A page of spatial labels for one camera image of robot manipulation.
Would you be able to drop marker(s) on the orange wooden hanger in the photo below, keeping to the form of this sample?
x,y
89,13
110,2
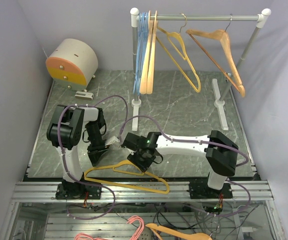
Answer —
x,y
158,228

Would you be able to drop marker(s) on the small white plastic clip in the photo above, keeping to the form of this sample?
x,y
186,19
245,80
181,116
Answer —
x,y
84,95

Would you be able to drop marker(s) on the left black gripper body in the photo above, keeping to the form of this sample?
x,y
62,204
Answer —
x,y
97,142

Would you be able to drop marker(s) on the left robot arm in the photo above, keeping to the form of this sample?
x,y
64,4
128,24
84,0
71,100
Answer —
x,y
69,126

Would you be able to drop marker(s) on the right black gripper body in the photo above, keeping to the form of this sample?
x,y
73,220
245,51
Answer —
x,y
141,161

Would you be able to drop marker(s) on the brown wooden hanger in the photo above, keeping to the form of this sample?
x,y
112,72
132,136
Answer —
x,y
223,38

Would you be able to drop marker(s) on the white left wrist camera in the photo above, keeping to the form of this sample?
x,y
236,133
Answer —
x,y
112,141

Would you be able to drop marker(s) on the beige round drawer cabinet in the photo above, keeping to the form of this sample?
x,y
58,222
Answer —
x,y
72,64

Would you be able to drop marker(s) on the beige plastic hanger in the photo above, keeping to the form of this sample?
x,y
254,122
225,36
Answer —
x,y
147,45
151,66

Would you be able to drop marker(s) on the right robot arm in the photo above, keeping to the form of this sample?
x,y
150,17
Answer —
x,y
220,152

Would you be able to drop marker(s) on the aluminium frame rail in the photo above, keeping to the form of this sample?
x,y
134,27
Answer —
x,y
44,192

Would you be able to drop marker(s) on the metal clothes rack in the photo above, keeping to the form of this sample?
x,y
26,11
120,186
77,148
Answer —
x,y
137,23

